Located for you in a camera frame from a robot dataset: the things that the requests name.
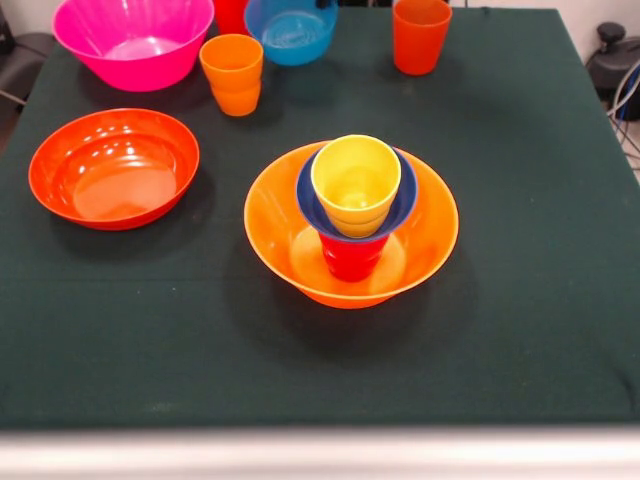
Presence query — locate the large pink bowl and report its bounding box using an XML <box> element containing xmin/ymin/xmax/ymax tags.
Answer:
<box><xmin>51</xmin><ymin>0</ymin><xmax>216</xmax><ymax>93</ymax></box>

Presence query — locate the dark blue bowl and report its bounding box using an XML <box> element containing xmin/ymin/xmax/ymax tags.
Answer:
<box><xmin>295</xmin><ymin>147</ymin><xmax>419</xmax><ymax>245</ymax></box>

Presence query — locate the magenta cup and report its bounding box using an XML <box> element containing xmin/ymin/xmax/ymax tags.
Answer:
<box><xmin>318</xmin><ymin>232</ymin><xmax>390</xmax><ymax>284</ymax></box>

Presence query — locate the yellow cup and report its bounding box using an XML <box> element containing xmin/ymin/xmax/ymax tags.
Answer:
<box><xmin>310</xmin><ymin>134</ymin><xmax>403</xmax><ymax>239</ymax></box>

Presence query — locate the small orange cup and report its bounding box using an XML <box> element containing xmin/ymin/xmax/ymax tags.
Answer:
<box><xmin>198</xmin><ymin>33</ymin><xmax>265</xmax><ymax>118</ymax></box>

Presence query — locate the shallow red-orange bowl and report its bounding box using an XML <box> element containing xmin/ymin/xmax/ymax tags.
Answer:
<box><xmin>28</xmin><ymin>108</ymin><xmax>201</xmax><ymax>232</ymax></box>

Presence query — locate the tangle of floor cables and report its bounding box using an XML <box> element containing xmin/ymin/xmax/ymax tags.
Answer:
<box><xmin>606</xmin><ymin>62</ymin><xmax>640</xmax><ymax>174</ymax></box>

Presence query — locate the red cup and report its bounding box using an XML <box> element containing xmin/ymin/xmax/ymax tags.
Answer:
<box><xmin>213</xmin><ymin>0</ymin><xmax>251</xmax><ymax>36</ymax></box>

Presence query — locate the light blue bowl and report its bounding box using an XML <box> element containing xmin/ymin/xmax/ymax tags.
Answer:
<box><xmin>243</xmin><ymin>0</ymin><xmax>339</xmax><ymax>67</ymax></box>

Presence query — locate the tall red-orange cup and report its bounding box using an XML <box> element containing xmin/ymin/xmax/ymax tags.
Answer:
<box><xmin>392</xmin><ymin>0</ymin><xmax>454</xmax><ymax>77</ymax></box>

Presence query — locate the dark green tablecloth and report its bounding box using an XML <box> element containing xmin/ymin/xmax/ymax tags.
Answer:
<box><xmin>0</xmin><ymin>5</ymin><xmax>640</xmax><ymax>431</ymax></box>

